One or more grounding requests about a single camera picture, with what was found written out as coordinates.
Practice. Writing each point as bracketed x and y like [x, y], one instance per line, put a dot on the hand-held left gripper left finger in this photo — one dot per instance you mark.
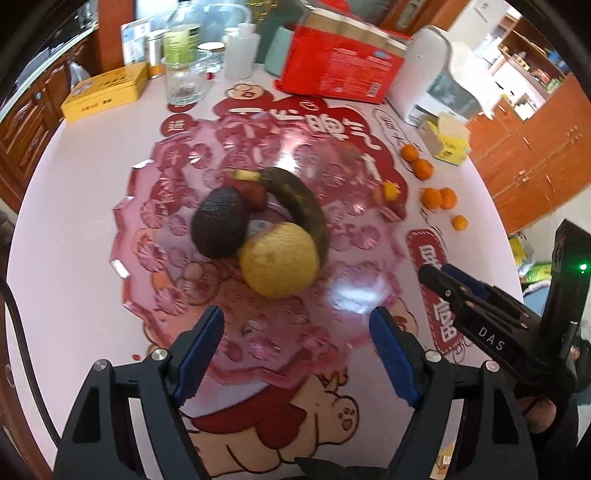
[198, 355]

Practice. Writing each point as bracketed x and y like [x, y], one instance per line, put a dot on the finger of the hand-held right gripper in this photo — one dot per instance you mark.
[461, 277]
[485, 332]

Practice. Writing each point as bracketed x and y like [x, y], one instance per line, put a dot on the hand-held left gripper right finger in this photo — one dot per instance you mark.
[392, 355]

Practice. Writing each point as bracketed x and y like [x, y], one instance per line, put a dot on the small orange tangerine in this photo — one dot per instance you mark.
[431, 197]
[423, 169]
[449, 197]
[459, 223]
[408, 152]

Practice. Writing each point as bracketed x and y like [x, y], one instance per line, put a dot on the pink transparent plastic plate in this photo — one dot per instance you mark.
[175, 184]

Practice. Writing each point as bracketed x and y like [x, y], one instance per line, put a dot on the person's right hand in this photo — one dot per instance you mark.
[538, 413]

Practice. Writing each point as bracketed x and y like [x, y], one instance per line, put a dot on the yellow green bag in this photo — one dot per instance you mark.
[531, 272]

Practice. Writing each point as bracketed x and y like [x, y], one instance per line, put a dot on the yellow pear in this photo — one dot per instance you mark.
[277, 258]

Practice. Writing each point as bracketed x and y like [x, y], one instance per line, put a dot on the yellow tissue pack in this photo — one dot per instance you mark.
[450, 147]

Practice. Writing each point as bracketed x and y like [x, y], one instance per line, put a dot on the wooden cabinet with doors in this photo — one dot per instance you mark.
[545, 157]

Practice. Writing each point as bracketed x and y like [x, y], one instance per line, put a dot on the dark avocado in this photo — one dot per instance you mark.
[217, 221]

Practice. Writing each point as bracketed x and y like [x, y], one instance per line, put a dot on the small red fruit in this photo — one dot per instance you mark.
[251, 194]

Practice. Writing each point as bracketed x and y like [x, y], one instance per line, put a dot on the overripe dark banana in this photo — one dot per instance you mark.
[300, 203]

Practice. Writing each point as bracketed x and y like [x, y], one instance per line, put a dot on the printed red white table cover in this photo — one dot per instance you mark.
[69, 230]

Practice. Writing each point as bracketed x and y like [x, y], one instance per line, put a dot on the white countertop appliance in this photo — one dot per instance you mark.
[425, 60]

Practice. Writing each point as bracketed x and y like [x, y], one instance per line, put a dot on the red paper cup package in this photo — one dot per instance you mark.
[341, 64]

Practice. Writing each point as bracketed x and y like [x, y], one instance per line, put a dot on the white refrigerator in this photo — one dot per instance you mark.
[485, 16]

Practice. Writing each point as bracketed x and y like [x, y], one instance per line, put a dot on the clear glass cup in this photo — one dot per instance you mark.
[184, 83]

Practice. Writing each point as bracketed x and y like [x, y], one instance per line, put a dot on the yellow tin box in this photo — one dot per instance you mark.
[106, 90]

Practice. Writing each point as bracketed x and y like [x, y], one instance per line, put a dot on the small red object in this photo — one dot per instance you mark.
[211, 74]

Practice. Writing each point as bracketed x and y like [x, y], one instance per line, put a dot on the wooden cabinet with drawers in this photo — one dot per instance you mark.
[27, 120]

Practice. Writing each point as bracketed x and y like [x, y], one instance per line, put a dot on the teal jug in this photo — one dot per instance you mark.
[277, 50]

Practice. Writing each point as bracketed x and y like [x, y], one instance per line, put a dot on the white plastic bottle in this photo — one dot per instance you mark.
[242, 53]

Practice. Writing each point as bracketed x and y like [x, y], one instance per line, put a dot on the metal tin can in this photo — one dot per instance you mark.
[156, 50]

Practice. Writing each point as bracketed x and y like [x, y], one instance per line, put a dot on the glass bottle green label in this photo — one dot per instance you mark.
[182, 41]

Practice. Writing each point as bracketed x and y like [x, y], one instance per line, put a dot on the blue white box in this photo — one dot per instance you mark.
[134, 41]

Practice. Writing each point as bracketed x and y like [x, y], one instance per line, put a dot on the clear plastic container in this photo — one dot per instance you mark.
[224, 16]

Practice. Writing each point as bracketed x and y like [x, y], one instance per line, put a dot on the wall shelf with jars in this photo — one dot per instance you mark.
[531, 50]

